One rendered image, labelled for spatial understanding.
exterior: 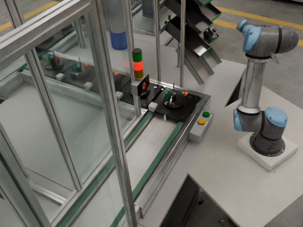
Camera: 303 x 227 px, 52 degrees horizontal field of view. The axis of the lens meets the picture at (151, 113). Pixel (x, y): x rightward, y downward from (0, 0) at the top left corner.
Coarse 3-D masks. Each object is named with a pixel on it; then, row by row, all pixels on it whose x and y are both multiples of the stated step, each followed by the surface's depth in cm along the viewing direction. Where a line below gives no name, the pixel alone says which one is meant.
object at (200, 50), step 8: (176, 16) 190; (168, 24) 188; (176, 24) 197; (168, 32) 191; (176, 32) 187; (192, 32) 196; (192, 40) 194; (200, 40) 195; (192, 48) 190; (200, 48) 193; (208, 48) 195; (200, 56) 187
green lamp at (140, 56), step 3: (132, 54) 155; (135, 54) 154; (138, 54) 154; (141, 54) 155; (132, 57) 157; (135, 57) 155; (138, 57) 155; (141, 57) 156; (135, 60) 156; (138, 60) 156; (141, 60) 157
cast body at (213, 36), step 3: (213, 27) 199; (207, 30) 202; (210, 30) 197; (213, 30) 196; (216, 30) 196; (207, 33) 200; (210, 33) 198; (213, 33) 196; (216, 33) 199; (207, 36) 201; (210, 36) 199; (213, 36) 199; (216, 36) 200; (210, 39) 200; (213, 39) 200
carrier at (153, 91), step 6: (150, 84) 207; (156, 84) 207; (144, 90) 198; (150, 90) 202; (156, 90) 202; (144, 96) 197; (150, 96) 198; (156, 96) 200; (144, 102) 194; (150, 102) 194; (144, 108) 191
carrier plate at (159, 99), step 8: (168, 88) 203; (160, 96) 197; (192, 96) 196; (160, 104) 191; (192, 104) 190; (160, 112) 186; (168, 112) 186; (176, 112) 185; (184, 112) 185; (184, 120) 182
